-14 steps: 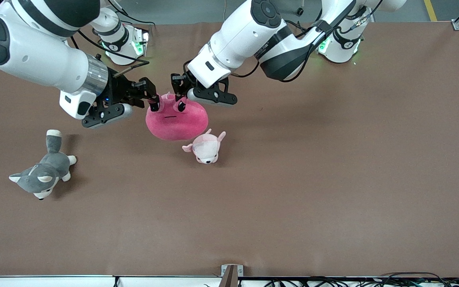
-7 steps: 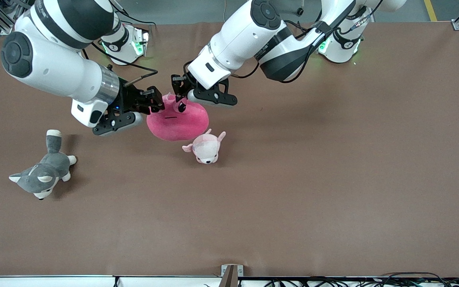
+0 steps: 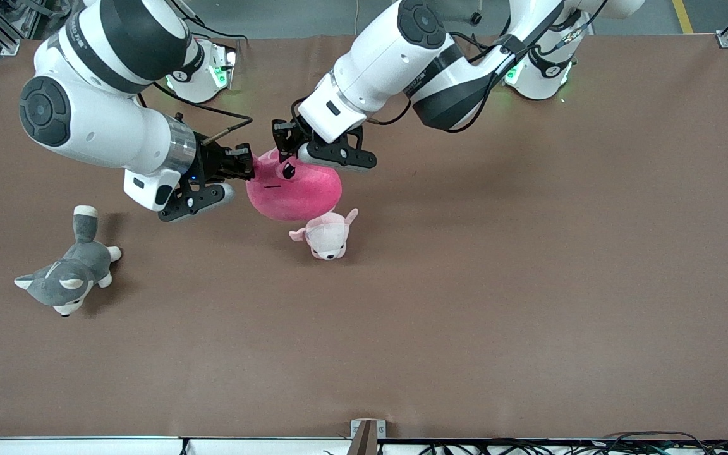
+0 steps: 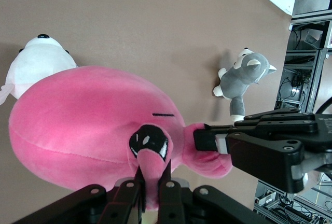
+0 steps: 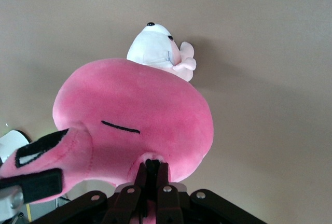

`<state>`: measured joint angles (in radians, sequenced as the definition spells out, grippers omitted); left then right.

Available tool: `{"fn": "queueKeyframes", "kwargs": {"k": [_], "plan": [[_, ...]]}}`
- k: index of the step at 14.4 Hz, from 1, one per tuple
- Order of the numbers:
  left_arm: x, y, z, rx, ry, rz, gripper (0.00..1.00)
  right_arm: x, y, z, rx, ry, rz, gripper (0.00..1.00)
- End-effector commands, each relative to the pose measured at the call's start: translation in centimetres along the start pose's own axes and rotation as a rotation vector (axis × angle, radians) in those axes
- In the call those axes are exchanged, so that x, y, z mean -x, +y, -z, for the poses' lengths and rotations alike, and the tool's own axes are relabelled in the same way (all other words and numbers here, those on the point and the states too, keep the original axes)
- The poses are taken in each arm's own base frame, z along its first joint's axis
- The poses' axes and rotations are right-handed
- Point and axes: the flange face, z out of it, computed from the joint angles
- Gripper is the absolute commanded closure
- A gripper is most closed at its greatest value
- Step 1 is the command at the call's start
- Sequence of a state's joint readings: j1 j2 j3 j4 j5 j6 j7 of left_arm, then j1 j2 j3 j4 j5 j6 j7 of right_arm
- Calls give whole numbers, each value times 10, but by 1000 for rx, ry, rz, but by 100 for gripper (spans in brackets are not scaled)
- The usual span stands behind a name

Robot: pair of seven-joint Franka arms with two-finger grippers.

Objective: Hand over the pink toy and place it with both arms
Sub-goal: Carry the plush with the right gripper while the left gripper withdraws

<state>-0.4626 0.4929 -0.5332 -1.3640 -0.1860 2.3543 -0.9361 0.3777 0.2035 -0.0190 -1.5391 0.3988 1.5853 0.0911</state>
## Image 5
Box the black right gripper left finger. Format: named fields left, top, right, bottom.
left=31, top=162, right=149, bottom=224

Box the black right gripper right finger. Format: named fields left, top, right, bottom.
left=155, top=162, right=268, bottom=224

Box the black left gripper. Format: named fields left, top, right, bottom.
left=0, top=169, right=64, bottom=218

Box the pale pink white puppy plush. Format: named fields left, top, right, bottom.
left=126, top=21, right=197, bottom=82

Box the bright pink flamingo plush toy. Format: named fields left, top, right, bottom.
left=0, top=57, right=215, bottom=224

